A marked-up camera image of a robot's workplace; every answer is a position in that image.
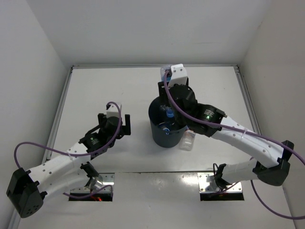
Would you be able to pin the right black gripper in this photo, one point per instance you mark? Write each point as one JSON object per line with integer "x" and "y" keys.
{"x": 162, "y": 90}

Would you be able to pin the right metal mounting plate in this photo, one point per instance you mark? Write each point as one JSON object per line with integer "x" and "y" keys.
{"x": 207, "y": 185}

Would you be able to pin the right aluminium frame rail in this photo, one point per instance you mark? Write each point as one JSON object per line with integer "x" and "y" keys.
{"x": 247, "y": 100}

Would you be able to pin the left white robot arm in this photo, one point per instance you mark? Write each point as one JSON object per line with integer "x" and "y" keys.
{"x": 28, "y": 189}

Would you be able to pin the blue label Pocari bottle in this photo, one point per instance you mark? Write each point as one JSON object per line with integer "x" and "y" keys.
{"x": 168, "y": 127}

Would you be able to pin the dark grey plastic bin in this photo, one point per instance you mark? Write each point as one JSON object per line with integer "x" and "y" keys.
{"x": 159, "y": 136}

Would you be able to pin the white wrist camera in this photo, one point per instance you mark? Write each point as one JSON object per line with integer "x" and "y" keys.
{"x": 179, "y": 75}
{"x": 111, "y": 110}

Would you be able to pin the left aluminium frame rail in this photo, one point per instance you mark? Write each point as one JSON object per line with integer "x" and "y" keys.
{"x": 15, "y": 218}

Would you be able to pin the aluminium frame rail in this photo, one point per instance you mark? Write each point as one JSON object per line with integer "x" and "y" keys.
{"x": 247, "y": 100}
{"x": 15, "y": 218}

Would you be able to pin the orange label clear bottle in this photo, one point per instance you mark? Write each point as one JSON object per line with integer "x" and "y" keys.
{"x": 187, "y": 141}

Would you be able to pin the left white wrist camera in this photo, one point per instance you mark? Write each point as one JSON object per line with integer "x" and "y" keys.
{"x": 111, "y": 110}

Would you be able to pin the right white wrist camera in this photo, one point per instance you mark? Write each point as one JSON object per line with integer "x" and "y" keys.
{"x": 179, "y": 75}

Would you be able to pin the metal mounting plate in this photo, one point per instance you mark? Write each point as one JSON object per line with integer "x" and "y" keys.
{"x": 207, "y": 185}
{"x": 105, "y": 180}

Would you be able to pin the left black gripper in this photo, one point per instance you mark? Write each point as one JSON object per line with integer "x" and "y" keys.
{"x": 125, "y": 130}

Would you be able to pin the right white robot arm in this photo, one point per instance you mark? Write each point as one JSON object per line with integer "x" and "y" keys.
{"x": 270, "y": 161}

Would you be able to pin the clear bottle white cap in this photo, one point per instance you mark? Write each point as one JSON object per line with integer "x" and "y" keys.
{"x": 166, "y": 112}

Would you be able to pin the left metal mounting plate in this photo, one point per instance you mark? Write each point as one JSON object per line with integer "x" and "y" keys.
{"x": 105, "y": 180}

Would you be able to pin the blue cap clear bottle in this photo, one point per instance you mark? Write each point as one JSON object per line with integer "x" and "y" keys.
{"x": 166, "y": 74}

